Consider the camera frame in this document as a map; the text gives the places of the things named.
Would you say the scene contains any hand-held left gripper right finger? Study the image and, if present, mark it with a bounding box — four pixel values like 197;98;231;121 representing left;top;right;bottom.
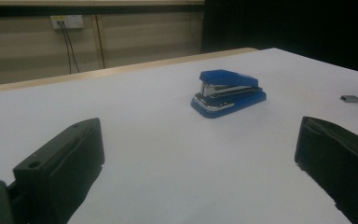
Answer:
294;116;358;224

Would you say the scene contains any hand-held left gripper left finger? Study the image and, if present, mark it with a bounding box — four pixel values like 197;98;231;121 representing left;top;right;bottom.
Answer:
12;117;105;224

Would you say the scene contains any grey staple strip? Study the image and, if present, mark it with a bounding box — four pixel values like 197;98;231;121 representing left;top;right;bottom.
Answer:
339;94;358;104

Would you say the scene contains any blue stapler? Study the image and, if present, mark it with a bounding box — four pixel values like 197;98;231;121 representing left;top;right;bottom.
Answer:
189;68;268;119

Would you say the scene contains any white table cover sheet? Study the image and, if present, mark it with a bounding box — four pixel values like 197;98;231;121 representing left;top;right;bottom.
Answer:
0;47;358;224

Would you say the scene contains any black curtain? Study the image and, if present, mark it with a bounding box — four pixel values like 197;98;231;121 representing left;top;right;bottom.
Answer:
200;0;358;76

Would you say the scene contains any white wall socket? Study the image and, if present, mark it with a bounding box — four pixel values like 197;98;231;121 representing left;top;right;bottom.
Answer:
49;14;85;30

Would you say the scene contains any black horizontal rail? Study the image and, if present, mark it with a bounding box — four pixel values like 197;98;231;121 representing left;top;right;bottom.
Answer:
0;4;205;18

